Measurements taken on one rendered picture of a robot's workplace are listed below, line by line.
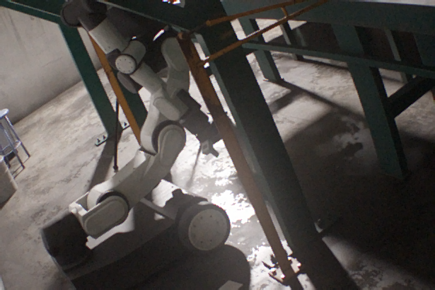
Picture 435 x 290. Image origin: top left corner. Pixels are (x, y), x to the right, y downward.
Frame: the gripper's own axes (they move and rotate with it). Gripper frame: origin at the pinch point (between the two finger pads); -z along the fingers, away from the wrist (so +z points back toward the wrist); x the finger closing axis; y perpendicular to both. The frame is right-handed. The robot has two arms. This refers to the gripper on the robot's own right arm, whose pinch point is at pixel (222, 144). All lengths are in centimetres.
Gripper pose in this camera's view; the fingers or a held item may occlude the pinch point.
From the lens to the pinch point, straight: 241.0
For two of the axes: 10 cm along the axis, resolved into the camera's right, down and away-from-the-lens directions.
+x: 6.5, -4.1, -6.4
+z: -7.1, -6.3, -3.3
